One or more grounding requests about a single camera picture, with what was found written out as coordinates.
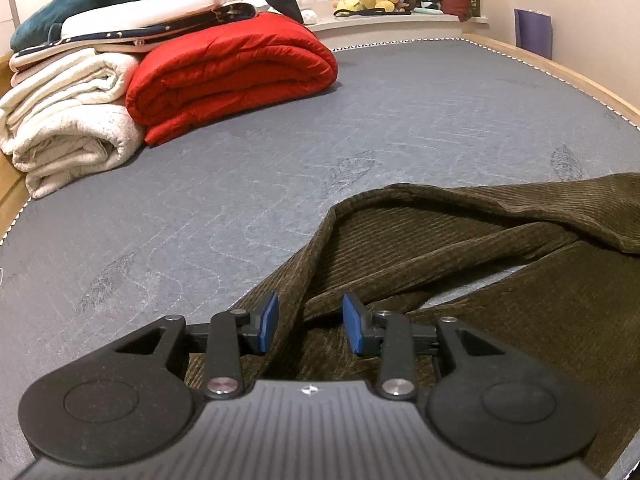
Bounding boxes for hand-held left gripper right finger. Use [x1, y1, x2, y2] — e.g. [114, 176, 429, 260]
[341, 292, 506, 402]

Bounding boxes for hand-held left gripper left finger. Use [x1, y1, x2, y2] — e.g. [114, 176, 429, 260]
[114, 292, 280, 402]

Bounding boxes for olive brown corduroy pants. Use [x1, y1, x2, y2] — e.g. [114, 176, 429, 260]
[184, 172, 640, 480]

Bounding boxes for red folded quilt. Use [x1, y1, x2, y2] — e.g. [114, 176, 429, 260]
[125, 10, 339, 147]

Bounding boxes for white folded blanket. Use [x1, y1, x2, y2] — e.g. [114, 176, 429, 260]
[0, 47, 147, 199]

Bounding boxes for white window sill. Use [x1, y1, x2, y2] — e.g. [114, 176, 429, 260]
[300, 9, 491, 38]

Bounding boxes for navy star-print blanket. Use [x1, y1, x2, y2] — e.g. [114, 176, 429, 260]
[14, 2, 258, 56]

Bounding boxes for purple box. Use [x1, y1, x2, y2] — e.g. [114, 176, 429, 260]
[514, 8, 552, 61]

